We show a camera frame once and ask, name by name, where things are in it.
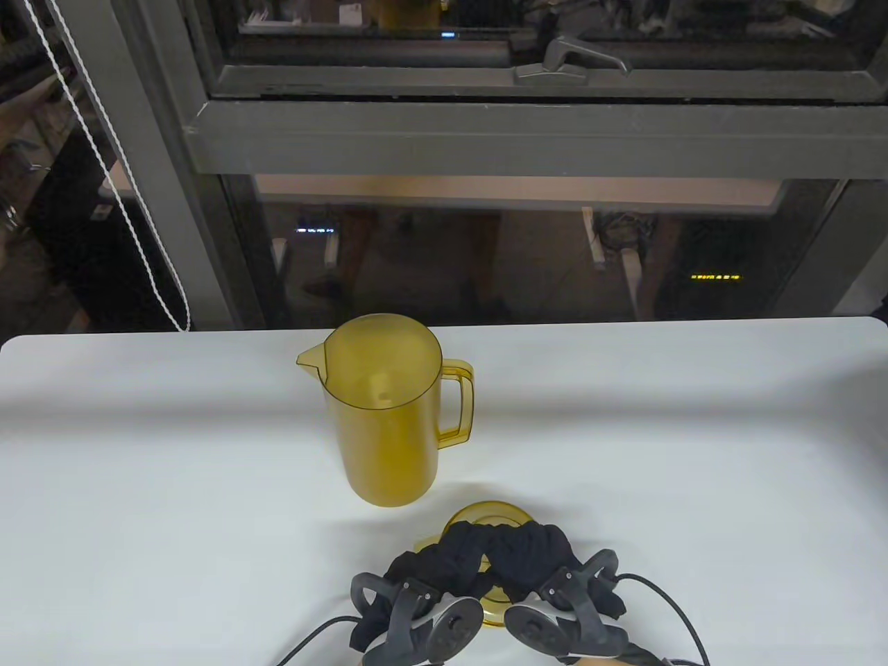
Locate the grey window handle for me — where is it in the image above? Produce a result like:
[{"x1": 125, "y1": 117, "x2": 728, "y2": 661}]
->
[{"x1": 513, "y1": 36, "x2": 631, "y2": 86}]

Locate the person's left hand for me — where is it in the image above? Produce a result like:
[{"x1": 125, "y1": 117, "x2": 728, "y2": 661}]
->
[{"x1": 350, "y1": 523, "x2": 497, "y2": 654}]

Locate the grey window frame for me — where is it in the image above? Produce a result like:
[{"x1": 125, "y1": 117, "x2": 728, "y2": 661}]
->
[{"x1": 55, "y1": 0, "x2": 888, "y2": 331}]

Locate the black right hand controller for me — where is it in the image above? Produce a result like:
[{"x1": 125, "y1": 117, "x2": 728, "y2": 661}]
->
[{"x1": 504, "y1": 549, "x2": 630, "y2": 659}]

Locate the yellow kettle lid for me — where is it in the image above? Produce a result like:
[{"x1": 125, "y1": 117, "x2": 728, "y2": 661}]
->
[{"x1": 416, "y1": 500, "x2": 536, "y2": 631}]

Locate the person's right hand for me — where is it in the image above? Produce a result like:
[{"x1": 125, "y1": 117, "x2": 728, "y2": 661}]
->
[{"x1": 485, "y1": 521, "x2": 629, "y2": 621}]

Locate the black hand controller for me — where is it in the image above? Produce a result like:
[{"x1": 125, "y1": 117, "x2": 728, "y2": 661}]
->
[
  {"x1": 504, "y1": 549, "x2": 630, "y2": 659},
  {"x1": 350, "y1": 572, "x2": 485, "y2": 661}
]

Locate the black left hand controller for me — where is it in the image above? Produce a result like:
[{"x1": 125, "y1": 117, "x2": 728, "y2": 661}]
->
[{"x1": 350, "y1": 572, "x2": 485, "y2": 661}]

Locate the yellow water kettle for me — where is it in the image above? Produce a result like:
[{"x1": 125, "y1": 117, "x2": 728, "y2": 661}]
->
[{"x1": 297, "y1": 314, "x2": 477, "y2": 508}]

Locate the white blind cord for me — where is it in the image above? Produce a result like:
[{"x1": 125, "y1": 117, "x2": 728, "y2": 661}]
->
[{"x1": 21, "y1": 0, "x2": 192, "y2": 333}]

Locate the black right glove cable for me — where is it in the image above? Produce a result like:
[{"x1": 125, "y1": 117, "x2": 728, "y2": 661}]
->
[{"x1": 616, "y1": 572, "x2": 710, "y2": 666}]

